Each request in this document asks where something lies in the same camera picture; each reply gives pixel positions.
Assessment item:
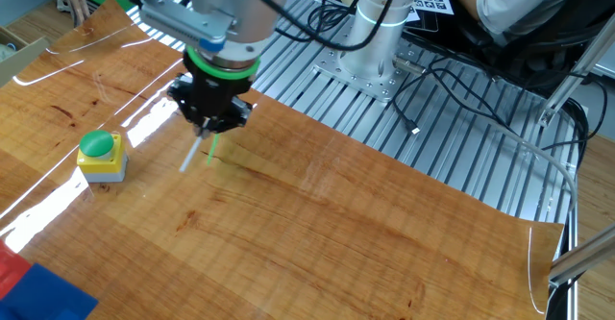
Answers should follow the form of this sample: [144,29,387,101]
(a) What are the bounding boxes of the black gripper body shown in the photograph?
[166,66,255,135]

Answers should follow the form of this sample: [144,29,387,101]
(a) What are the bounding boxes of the blue cloth flag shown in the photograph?
[0,262,100,320]

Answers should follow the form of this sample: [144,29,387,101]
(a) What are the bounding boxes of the red cloth flag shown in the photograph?
[0,239,33,302]

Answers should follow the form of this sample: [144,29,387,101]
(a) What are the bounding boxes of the yellow box with green button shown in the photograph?
[76,129,130,185]

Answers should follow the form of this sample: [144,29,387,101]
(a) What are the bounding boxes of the glossy wood-pattern table mat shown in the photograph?
[0,0,564,320]

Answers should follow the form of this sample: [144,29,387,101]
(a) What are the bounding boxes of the brown cardboard box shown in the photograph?
[0,24,50,88]

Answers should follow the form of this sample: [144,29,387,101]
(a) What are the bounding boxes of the black office chair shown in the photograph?
[480,2,615,91]

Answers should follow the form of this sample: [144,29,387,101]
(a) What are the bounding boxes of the clear plastic tube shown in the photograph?
[460,112,578,209]

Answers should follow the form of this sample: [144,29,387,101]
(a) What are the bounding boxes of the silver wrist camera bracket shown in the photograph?
[138,0,237,55]

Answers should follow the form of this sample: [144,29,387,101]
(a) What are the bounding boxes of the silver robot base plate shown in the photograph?
[311,40,419,103]

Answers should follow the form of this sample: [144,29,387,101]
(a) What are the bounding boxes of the coiled black cable bundle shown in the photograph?
[297,0,361,37]

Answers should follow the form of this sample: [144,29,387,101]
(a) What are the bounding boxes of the black USB cable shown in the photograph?
[389,55,520,136]

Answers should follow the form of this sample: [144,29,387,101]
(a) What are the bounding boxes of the silver aluminium profile post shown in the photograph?
[536,12,615,128]
[547,223,615,290]

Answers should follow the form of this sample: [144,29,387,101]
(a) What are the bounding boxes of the thick black cable bundle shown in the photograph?
[545,97,593,320]

